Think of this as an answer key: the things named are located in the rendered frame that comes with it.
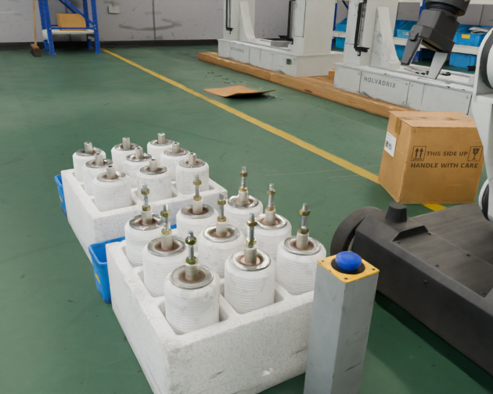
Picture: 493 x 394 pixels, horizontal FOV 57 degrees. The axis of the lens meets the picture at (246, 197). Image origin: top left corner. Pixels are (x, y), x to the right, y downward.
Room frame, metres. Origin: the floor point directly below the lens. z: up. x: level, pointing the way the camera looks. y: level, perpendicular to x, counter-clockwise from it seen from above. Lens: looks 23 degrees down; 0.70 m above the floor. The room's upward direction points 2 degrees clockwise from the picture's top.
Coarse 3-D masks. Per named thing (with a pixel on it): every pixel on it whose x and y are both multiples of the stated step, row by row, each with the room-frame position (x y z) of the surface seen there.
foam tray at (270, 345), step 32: (128, 288) 0.75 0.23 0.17; (224, 288) 0.76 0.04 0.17; (128, 320) 0.77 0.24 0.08; (160, 320) 0.64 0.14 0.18; (224, 320) 0.67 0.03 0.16; (256, 320) 0.65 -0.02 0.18; (288, 320) 0.69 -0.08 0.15; (160, 352) 0.60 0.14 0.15; (192, 352) 0.59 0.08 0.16; (224, 352) 0.62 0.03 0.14; (256, 352) 0.65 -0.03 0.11; (288, 352) 0.69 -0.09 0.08; (160, 384) 0.61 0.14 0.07; (192, 384) 0.59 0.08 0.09; (224, 384) 0.62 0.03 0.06; (256, 384) 0.65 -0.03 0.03
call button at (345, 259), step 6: (342, 252) 0.64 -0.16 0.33; (348, 252) 0.64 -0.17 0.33; (336, 258) 0.62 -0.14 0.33; (342, 258) 0.62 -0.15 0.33; (348, 258) 0.62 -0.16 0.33; (354, 258) 0.62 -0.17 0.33; (360, 258) 0.62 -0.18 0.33; (342, 264) 0.61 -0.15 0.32; (348, 264) 0.60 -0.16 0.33; (354, 264) 0.60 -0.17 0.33; (360, 264) 0.61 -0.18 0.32
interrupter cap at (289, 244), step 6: (288, 240) 0.81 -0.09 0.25; (294, 240) 0.81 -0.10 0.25; (312, 240) 0.81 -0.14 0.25; (288, 246) 0.78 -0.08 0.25; (294, 246) 0.79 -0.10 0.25; (312, 246) 0.79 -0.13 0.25; (318, 246) 0.79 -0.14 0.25; (294, 252) 0.76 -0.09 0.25; (300, 252) 0.76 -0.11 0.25; (306, 252) 0.76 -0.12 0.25; (312, 252) 0.76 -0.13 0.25; (318, 252) 0.77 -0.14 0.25
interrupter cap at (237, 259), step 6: (240, 252) 0.76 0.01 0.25; (258, 252) 0.76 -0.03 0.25; (234, 258) 0.73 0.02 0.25; (240, 258) 0.74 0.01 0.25; (258, 258) 0.74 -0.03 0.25; (264, 258) 0.74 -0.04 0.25; (270, 258) 0.73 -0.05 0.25; (234, 264) 0.71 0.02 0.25; (240, 264) 0.71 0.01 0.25; (246, 264) 0.72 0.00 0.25; (252, 264) 0.72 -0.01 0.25; (258, 264) 0.71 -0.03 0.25; (264, 264) 0.71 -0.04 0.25; (246, 270) 0.69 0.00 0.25; (252, 270) 0.69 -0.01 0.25; (258, 270) 0.70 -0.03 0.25
